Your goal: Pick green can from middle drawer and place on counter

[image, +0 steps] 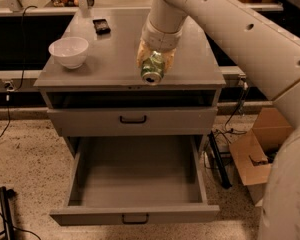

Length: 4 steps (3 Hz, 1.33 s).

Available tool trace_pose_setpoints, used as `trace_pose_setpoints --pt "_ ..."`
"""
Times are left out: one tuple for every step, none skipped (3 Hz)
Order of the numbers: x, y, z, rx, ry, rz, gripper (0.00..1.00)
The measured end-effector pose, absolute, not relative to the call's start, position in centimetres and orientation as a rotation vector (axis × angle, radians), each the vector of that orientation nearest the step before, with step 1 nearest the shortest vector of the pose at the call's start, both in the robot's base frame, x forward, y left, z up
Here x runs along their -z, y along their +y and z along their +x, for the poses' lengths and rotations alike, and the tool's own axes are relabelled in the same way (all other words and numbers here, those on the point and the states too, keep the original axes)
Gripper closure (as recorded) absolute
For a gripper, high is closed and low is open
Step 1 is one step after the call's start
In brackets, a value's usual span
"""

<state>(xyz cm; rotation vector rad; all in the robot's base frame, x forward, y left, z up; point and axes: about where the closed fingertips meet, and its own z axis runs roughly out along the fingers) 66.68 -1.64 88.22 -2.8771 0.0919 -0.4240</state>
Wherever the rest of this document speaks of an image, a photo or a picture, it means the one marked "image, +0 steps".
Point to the white bowl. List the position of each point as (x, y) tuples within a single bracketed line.
[(70, 52)]

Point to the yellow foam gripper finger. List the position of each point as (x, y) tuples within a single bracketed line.
[(168, 57), (143, 53)]

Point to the grey drawer cabinet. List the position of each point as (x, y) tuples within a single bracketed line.
[(110, 78)]

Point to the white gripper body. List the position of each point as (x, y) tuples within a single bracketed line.
[(160, 39)]

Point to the brown cardboard box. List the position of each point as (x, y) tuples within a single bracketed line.
[(251, 152)]

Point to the open grey middle drawer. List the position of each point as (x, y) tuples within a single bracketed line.
[(135, 181)]

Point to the black stand on floor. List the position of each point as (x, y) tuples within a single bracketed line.
[(8, 230)]

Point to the black bar beside cabinet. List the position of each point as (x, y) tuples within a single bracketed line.
[(225, 183)]

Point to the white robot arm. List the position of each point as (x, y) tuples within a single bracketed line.
[(270, 56)]

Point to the crushed green soda can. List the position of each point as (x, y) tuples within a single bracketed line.
[(152, 69)]

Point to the closed grey upper drawer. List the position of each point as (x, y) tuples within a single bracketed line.
[(132, 121)]

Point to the small black box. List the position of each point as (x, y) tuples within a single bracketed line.
[(101, 26)]

